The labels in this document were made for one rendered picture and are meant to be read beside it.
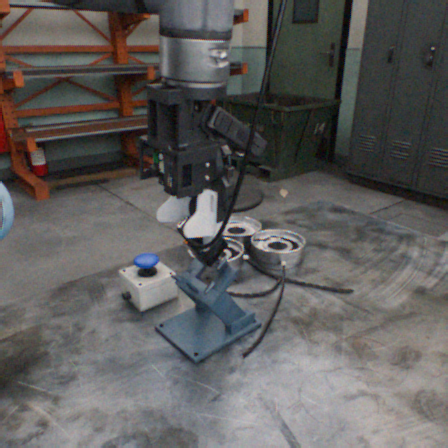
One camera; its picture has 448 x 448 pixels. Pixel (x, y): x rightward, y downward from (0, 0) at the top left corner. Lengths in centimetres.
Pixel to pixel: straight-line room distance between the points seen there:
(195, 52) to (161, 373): 39
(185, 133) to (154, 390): 31
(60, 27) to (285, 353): 417
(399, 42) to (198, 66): 331
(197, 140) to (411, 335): 42
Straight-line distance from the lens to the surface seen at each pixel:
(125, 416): 54
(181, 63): 45
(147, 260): 69
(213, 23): 45
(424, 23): 363
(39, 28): 449
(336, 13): 468
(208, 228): 53
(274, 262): 79
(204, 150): 47
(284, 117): 371
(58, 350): 65
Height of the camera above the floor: 119
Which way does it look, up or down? 25 degrees down
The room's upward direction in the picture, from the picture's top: straight up
